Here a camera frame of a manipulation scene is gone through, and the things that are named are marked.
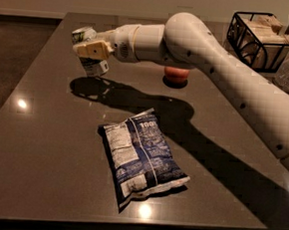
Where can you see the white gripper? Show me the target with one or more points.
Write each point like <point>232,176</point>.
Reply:
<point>122,42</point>

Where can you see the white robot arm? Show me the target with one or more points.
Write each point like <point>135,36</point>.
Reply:
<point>185,42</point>

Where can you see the red apple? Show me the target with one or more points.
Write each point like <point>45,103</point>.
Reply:
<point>176,75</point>

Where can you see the blue chip bag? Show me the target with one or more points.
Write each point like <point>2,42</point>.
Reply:
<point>140,158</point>

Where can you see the napkins in basket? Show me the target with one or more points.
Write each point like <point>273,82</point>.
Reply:
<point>264,46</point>

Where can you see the black wire basket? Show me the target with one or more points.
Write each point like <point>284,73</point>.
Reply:
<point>237,30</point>

